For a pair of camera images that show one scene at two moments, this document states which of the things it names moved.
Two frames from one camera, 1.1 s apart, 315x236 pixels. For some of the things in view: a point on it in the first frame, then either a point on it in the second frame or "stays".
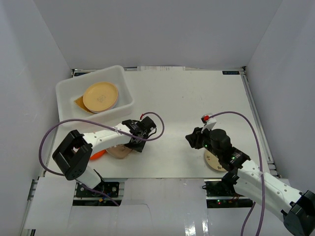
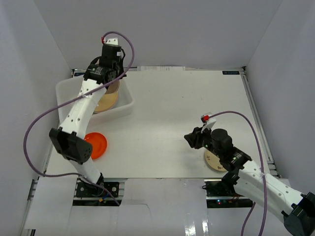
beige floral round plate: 213,161 stays
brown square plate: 119,151 to 112,87
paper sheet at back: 161,68 stays
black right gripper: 194,141 stays
